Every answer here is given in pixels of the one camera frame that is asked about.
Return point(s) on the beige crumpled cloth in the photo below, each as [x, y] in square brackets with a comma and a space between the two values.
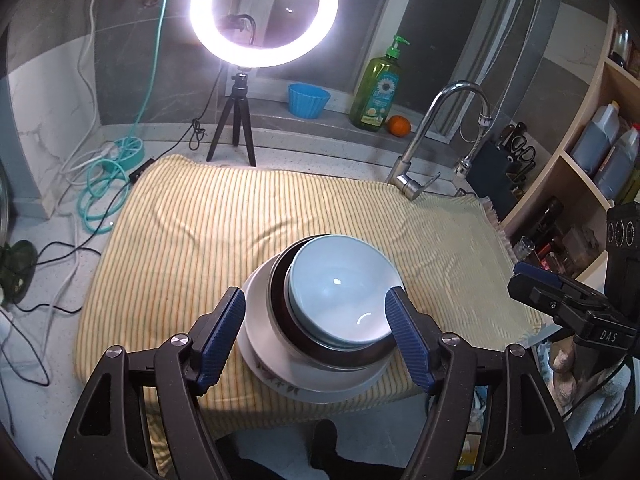
[562, 367]

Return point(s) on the blue ribbed plastic cup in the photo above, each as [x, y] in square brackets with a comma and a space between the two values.
[309, 102]

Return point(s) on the round teal power strip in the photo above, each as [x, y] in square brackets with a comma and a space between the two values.
[132, 152]

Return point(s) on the beige wooden shelf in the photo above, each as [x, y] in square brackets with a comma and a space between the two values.
[585, 180]

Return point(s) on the yellow striped cloth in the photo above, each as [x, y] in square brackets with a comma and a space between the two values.
[200, 220]

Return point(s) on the chrome kitchen faucet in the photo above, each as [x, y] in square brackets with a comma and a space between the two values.
[415, 155]

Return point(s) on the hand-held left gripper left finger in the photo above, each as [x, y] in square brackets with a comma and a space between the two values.
[220, 340]

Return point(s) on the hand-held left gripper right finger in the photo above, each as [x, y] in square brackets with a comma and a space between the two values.
[407, 340]

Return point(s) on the light blue ceramic bowl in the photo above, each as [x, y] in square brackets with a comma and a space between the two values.
[340, 285]

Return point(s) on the red steel bowl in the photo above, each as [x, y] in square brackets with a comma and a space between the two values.
[300, 347]

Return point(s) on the black knife block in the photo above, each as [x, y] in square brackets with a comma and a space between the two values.
[492, 165]

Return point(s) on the dark liquid plastic jug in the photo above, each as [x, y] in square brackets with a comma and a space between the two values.
[597, 132]
[622, 160]

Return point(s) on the orange fruit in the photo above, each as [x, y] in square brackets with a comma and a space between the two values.
[399, 126]

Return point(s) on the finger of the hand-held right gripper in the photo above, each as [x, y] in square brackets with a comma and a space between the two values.
[552, 305]
[535, 271]

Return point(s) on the white pink floral plate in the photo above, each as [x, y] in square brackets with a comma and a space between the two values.
[320, 394]

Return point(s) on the green dish soap bottle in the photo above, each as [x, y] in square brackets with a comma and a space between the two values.
[375, 95]

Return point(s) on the dark glass bottle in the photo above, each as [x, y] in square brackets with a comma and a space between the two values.
[547, 220]

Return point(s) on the black mini tripod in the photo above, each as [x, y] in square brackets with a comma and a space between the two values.
[239, 100]

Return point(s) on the steel pot lid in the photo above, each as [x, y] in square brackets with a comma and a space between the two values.
[4, 200]

